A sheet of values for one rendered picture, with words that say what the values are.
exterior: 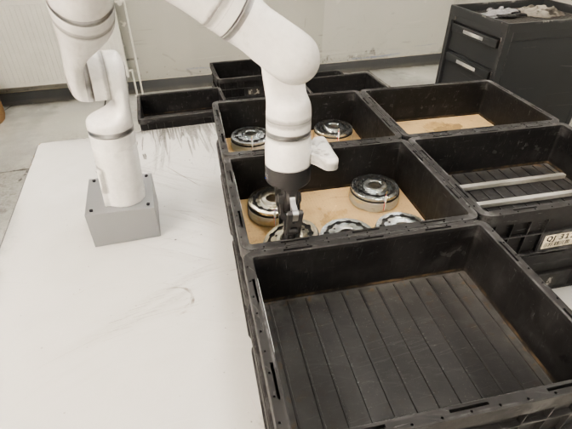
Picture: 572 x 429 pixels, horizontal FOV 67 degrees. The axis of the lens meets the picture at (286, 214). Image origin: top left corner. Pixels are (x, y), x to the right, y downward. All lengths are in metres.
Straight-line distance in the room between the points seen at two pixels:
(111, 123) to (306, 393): 0.63
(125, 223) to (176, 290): 0.22
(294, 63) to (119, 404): 0.59
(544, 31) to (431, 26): 2.33
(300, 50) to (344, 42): 3.71
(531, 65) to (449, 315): 1.90
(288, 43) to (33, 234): 0.83
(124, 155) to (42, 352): 0.41
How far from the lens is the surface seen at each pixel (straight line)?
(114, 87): 0.91
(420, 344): 0.69
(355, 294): 0.73
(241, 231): 0.69
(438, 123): 1.34
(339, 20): 4.23
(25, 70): 3.97
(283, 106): 0.64
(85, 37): 0.75
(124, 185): 1.01
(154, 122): 1.97
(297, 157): 0.66
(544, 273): 0.99
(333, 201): 0.93
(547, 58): 2.56
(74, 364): 0.88
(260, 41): 0.59
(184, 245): 1.04
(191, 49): 3.96
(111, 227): 1.06
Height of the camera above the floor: 1.36
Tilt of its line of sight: 36 degrees down
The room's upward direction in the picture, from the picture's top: straight up
